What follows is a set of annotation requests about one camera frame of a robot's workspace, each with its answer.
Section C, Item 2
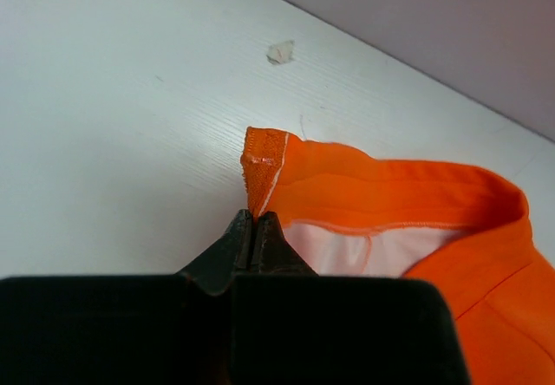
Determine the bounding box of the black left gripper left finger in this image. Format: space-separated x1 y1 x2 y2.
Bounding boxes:
1 210 251 384

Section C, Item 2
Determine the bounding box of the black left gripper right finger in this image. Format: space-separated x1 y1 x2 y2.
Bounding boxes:
221 210 471 384

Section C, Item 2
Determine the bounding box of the orange jacket with pink lining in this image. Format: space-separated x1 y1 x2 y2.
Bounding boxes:
241 127 554 384

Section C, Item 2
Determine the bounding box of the small tape scrap on table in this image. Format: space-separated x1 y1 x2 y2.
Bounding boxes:
266 40 295 65

